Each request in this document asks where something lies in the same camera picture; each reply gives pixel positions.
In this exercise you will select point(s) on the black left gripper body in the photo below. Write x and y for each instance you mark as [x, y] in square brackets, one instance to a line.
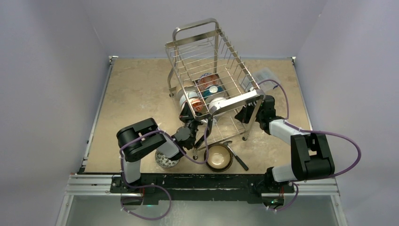
[191, 120]

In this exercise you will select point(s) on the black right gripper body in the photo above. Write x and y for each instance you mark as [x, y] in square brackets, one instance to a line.
[249, 110]

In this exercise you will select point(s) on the orange floral patterned bowl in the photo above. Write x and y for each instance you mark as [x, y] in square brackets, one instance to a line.
[196, 104]

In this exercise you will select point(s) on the white and teal bowl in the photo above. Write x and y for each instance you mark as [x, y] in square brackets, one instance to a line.
[213, 91]

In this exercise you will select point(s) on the stainless steel dish rack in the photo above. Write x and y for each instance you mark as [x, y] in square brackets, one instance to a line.
[202, 47]

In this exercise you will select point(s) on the black and white patterned bowl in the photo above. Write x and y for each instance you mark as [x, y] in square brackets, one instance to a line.
[165, 162]

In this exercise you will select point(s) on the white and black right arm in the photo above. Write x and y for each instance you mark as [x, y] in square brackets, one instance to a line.
[311, 157]

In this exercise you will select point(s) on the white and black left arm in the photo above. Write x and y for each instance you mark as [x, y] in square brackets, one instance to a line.
[138, 140]

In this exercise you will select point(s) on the clear plastic compartment box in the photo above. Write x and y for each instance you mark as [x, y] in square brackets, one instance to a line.
[264, 79]

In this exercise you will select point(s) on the dark brown glazed bowl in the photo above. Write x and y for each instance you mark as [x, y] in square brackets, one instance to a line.
[220, 158]

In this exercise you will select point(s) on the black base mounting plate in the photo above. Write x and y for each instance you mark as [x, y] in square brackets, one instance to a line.
[155, 187]

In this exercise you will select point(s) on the black-handled claw hammer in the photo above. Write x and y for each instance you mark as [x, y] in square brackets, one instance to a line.
[239, 160]

